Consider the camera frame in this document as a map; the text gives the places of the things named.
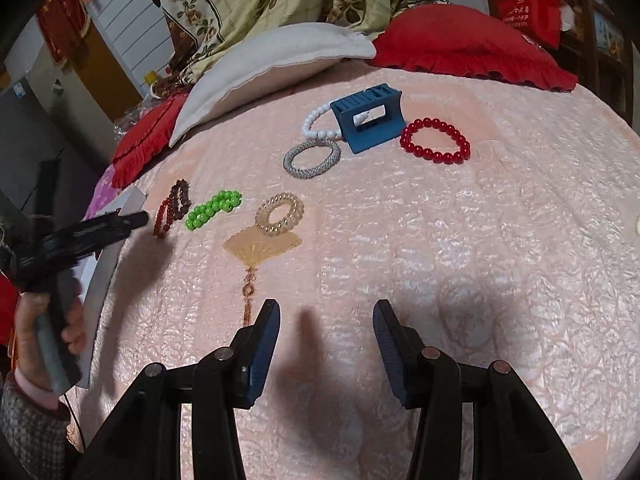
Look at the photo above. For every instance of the red shopping bag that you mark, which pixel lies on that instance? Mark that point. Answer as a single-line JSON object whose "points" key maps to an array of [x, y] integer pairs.
{"points": [[530, 5]]}

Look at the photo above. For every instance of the white pillow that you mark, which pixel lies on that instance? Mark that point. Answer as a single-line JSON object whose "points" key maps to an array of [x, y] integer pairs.
{"points": [[260, 65]]}

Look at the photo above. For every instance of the blue plastic rack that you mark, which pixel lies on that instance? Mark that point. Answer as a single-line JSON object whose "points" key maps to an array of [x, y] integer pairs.
{"points": [[370, 132]]}

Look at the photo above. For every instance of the peach quilted bedspread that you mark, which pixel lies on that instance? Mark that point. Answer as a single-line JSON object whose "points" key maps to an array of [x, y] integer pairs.
{"points": [[400, 240]]}

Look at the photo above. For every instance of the small red ruffled pillow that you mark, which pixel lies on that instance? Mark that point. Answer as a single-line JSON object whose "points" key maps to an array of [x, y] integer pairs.
{"points": [[150, 135]]}

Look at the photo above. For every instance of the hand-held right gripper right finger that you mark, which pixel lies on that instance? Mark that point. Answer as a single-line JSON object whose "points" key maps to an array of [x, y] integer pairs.
{"points": [[385, 350]]}

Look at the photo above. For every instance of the yellow bottle cap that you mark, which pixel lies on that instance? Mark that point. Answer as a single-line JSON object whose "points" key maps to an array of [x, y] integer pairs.
{"points": [[149, 78]]}

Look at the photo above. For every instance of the pink floral bed sheet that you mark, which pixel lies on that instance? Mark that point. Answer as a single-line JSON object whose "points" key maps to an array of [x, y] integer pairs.
{"points": [[107, 190]]}

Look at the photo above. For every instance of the person's left forearm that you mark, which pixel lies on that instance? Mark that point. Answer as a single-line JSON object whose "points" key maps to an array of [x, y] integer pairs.
{"points": [[30, 435]]}

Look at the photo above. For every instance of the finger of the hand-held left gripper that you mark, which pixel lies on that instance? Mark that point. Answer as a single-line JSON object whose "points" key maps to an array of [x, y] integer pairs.
{"points": [[110, 225]]}

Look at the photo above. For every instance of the white shallow box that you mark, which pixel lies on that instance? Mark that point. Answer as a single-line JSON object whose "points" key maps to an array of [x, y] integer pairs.
{"points": [[102, 280]]}

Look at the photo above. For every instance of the person's left hand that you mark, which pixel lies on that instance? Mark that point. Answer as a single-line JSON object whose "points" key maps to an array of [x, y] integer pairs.
{"points": [[27, 340]]}

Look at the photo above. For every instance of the grey refrigerator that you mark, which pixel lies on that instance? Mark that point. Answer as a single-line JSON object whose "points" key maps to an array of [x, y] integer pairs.
{"points": [[35, 140]]}

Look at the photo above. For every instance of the dark wooden shelf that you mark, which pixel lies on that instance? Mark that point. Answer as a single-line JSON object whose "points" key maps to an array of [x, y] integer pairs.
{"points": [[595, 45]]}

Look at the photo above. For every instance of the large red ruffled pillow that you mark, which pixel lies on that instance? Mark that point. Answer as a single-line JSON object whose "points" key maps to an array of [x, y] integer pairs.
{"points": [[465, 40]]}

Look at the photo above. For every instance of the red hanging cloth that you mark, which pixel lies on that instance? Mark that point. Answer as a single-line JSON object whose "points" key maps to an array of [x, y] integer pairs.
{"points": [[62, 15]]}

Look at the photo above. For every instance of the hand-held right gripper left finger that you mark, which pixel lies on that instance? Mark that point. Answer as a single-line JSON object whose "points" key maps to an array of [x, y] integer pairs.
{"points": [[267, 340]]}

